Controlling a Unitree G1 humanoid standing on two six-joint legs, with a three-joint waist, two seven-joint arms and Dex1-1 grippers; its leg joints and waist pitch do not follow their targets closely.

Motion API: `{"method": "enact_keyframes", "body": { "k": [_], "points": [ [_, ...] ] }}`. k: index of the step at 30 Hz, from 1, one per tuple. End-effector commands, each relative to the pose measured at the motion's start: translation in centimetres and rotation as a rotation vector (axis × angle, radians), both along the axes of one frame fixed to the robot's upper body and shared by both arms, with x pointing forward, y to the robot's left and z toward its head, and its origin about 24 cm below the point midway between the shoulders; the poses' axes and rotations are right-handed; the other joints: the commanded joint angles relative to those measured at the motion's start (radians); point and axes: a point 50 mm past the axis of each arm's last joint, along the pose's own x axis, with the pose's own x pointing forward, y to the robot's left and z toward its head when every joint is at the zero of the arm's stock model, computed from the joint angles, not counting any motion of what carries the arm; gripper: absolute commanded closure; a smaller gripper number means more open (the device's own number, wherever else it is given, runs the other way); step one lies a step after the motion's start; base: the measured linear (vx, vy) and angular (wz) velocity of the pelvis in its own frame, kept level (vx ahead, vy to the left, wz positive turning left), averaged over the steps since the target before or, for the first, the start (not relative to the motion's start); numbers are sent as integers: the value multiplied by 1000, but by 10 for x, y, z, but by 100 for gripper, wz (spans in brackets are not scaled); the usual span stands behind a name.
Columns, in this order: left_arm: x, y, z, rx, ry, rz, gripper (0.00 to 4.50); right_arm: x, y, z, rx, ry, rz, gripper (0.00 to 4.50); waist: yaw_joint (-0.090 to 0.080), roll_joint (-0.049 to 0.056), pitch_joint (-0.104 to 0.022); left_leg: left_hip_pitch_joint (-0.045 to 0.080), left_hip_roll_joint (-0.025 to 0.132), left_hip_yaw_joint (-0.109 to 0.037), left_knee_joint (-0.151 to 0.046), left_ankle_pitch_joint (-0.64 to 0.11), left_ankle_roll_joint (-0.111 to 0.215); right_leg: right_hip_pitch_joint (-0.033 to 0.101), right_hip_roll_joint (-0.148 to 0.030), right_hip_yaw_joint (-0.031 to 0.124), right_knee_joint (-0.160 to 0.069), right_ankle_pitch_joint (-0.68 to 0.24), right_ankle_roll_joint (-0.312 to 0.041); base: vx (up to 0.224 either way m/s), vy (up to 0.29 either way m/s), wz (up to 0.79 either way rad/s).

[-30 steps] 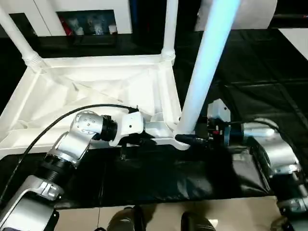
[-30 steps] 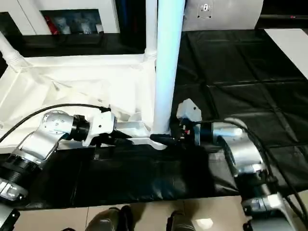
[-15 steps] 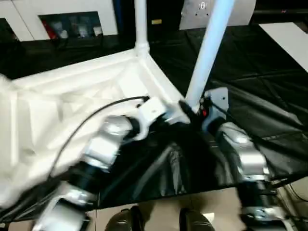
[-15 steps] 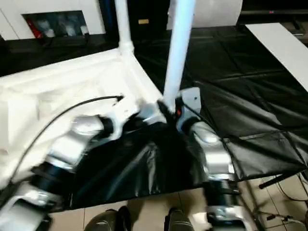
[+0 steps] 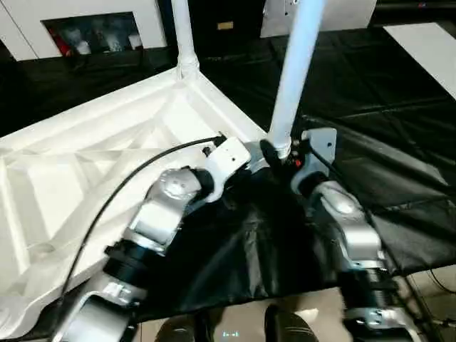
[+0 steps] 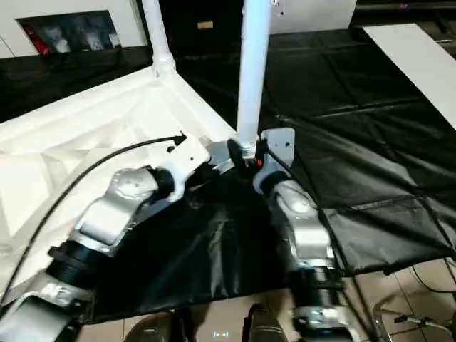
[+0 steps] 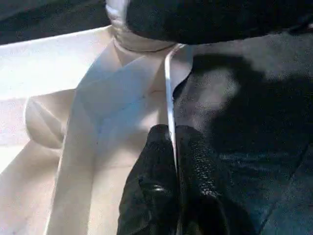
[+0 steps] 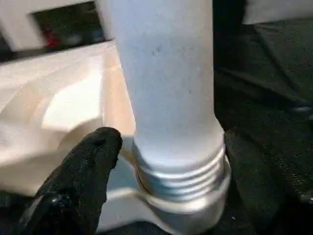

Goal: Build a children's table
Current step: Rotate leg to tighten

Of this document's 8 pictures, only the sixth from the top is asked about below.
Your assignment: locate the white plastic table top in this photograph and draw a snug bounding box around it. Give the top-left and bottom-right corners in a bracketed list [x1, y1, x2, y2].
[0, 66, 251, 301]

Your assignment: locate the black table mat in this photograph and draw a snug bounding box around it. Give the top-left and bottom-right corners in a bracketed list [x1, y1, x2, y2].
[0, 26, 456, 324]

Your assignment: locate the glossy black box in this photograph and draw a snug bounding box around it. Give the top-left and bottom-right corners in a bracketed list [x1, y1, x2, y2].
[170, 0, 247, 62]

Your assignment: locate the dark left robot foot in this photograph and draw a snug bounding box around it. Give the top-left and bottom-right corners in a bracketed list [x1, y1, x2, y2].
[124, 311, 196, 342]

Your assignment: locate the dark robot foot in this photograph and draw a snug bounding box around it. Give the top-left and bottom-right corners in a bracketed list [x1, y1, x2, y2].
[124, 311, 196, 342]
[243, 302, 286, 342]

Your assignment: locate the dark right robot foot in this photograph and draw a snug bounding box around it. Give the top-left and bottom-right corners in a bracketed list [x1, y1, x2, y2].
[243, 302, 286, 342]

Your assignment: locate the white flat board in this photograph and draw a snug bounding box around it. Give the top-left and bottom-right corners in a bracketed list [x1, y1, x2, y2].
[361, 23, 456, 132]

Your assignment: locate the black monitor with red logo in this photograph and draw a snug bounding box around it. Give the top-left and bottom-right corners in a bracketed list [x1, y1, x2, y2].
[351, 0, 456, 30]

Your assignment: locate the white cabinet with glass doors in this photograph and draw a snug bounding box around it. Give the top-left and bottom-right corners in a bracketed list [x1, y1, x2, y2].
[0, 0, 151, 58]

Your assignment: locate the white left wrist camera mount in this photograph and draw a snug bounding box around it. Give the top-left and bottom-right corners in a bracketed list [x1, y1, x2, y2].
[156, 133, 212, 207]

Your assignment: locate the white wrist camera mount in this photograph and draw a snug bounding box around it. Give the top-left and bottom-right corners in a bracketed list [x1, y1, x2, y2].
[254, 127, 297, 194]
[156, 133, 212, 207]

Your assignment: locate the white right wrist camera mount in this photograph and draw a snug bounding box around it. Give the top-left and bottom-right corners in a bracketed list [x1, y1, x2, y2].
[254, 127, 297, 194]

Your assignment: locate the black left wrist camera cable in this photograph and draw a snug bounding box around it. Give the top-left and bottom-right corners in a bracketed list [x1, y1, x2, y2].
[0, 130, 189, 304]

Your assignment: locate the white panel with round mount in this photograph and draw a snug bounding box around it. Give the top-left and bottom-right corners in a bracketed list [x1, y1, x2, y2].
[269, 0, 358, 36]

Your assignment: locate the chrome tube frame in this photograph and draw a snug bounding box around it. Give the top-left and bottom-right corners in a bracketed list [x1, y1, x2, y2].
[373, 298, 456, 342]

